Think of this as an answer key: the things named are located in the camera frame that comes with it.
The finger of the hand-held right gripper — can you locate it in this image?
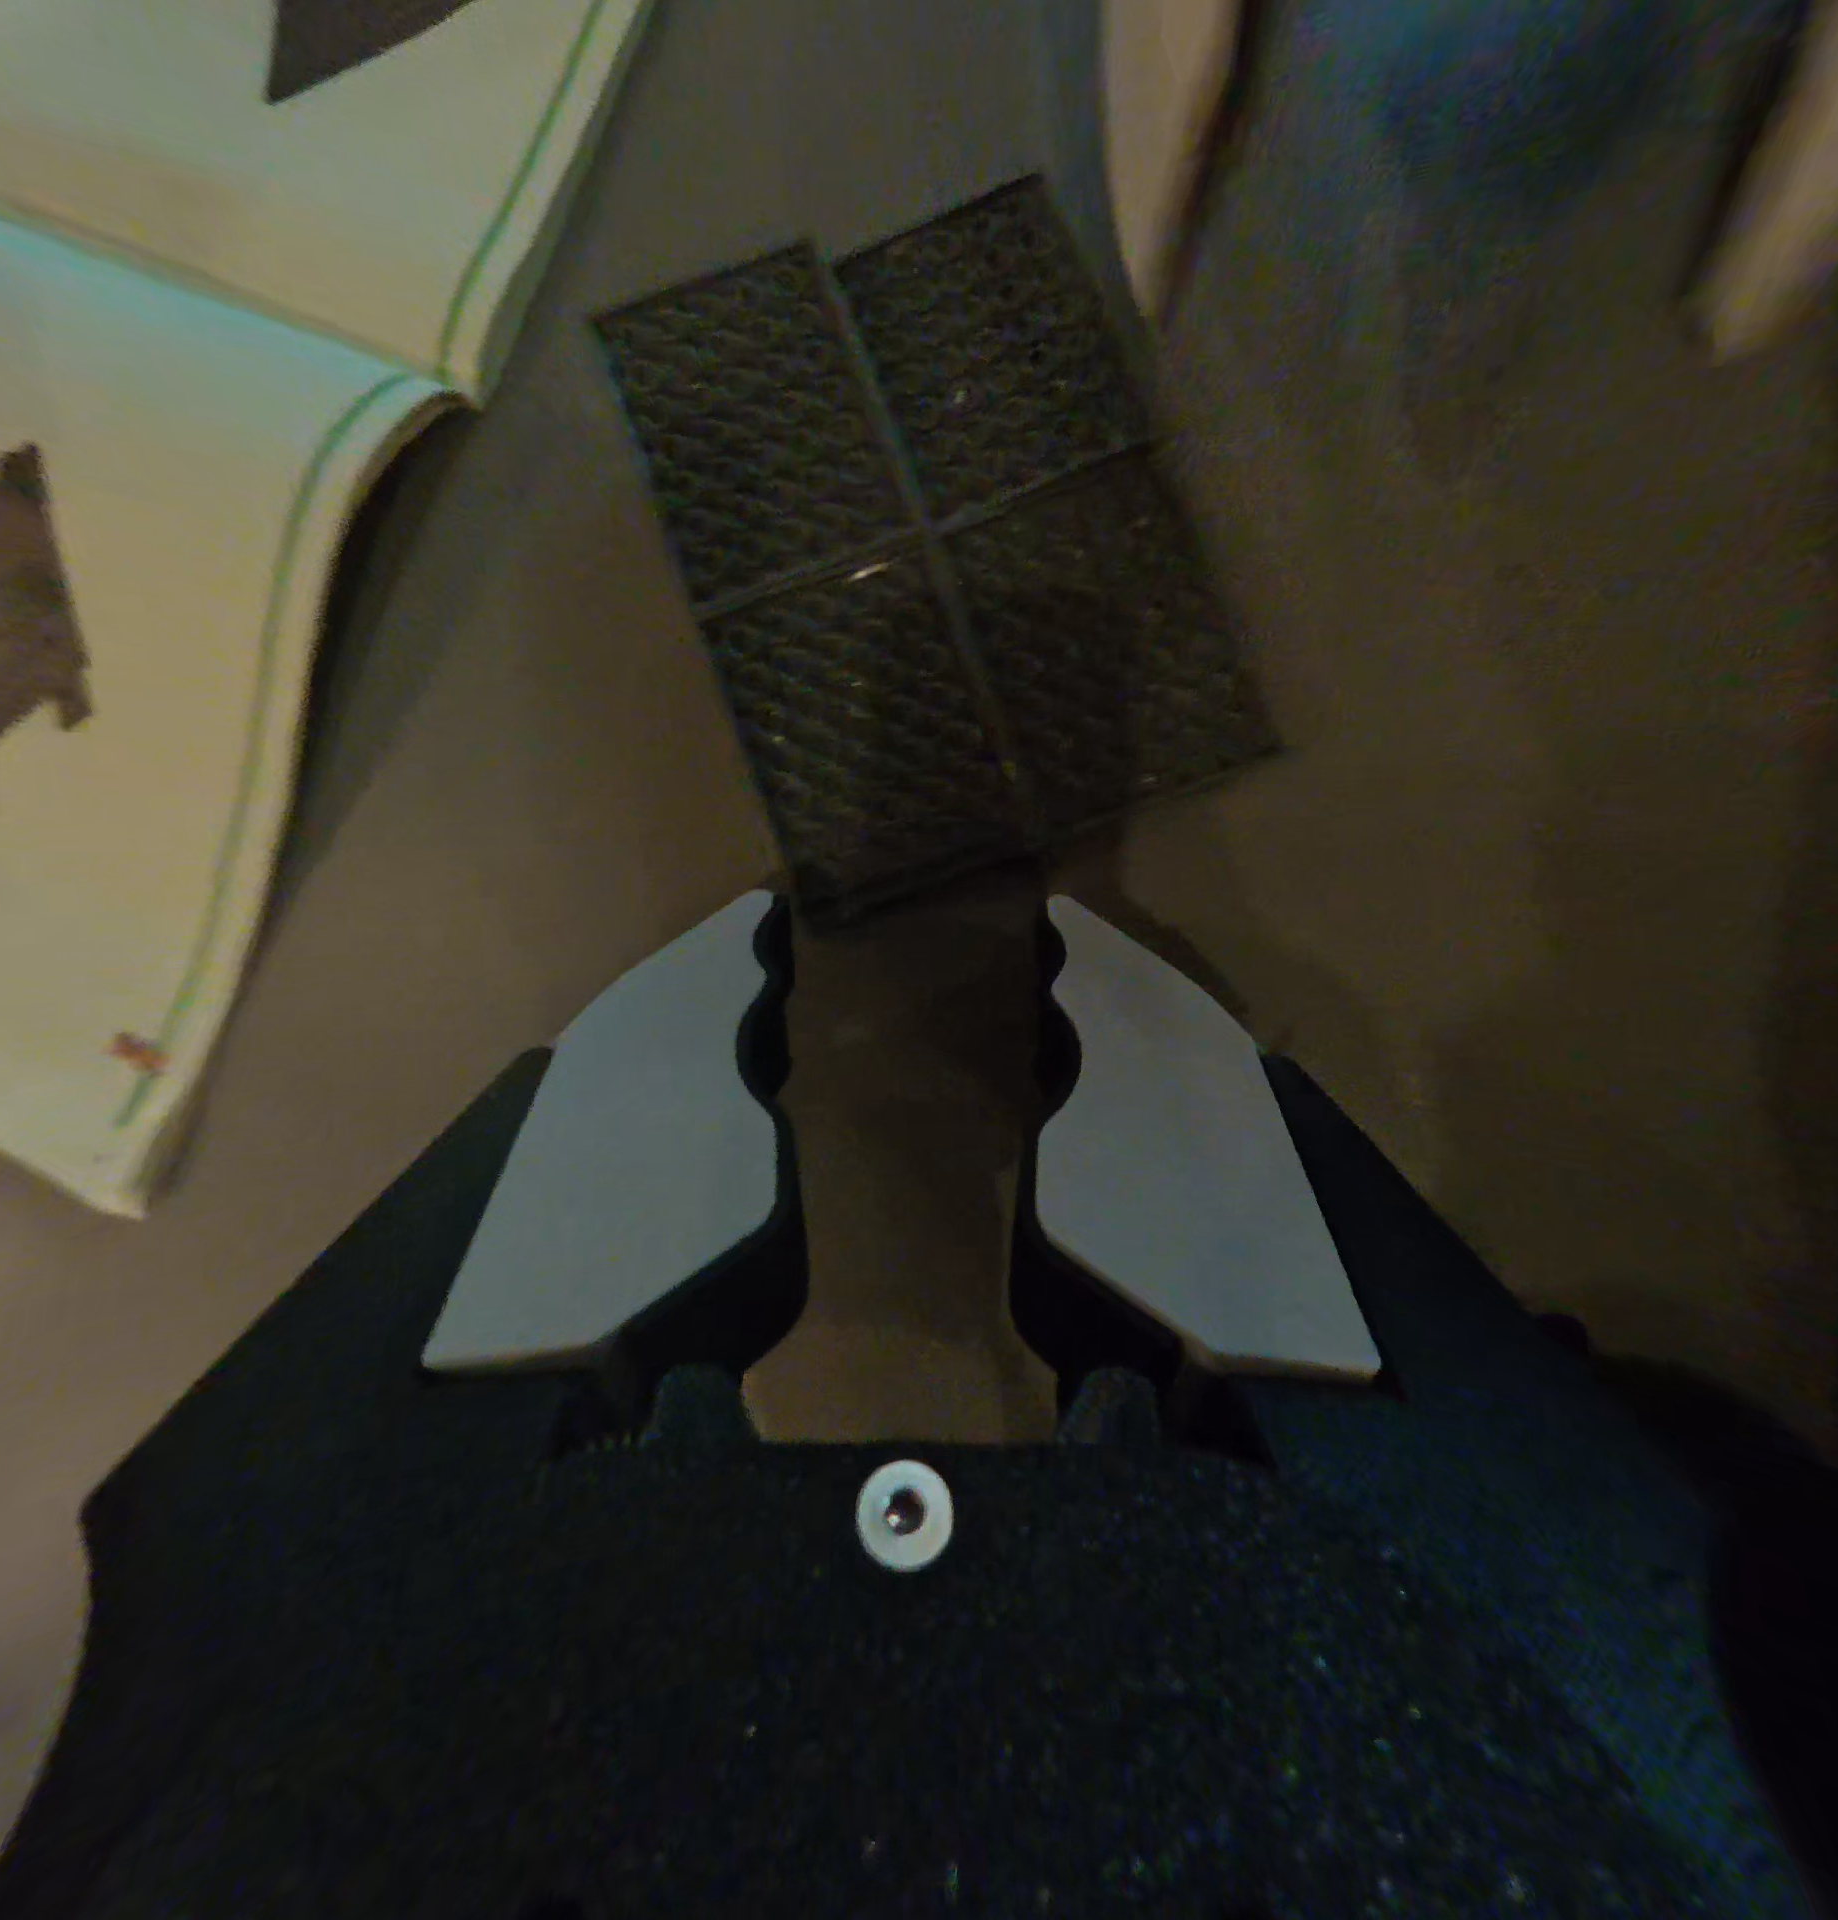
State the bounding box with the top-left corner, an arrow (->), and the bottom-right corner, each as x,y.
1679,0 -> 1838,365
1103,0 -> 1263,318

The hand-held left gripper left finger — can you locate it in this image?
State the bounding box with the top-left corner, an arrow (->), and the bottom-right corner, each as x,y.
421,891 -> 801,1375

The grey toy brick plate assembly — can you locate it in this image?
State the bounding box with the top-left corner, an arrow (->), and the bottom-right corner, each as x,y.
588,173 -> 1288,931

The instruction booklet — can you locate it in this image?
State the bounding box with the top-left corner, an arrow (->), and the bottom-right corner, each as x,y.
0,0 -> 659,1221

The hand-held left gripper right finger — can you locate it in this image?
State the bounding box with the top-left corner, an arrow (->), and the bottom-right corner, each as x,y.
1016,895 -> 1387,1383

